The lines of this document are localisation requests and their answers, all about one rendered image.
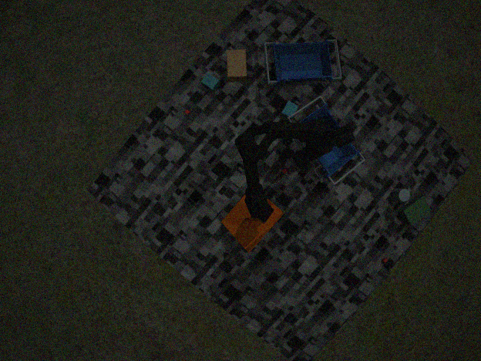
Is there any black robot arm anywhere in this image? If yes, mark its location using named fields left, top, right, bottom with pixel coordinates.
left=235, top=119, right=355, bottom=223

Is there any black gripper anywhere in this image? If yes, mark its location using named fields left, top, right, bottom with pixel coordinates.
left=291, top=142, right=323, bottom=169

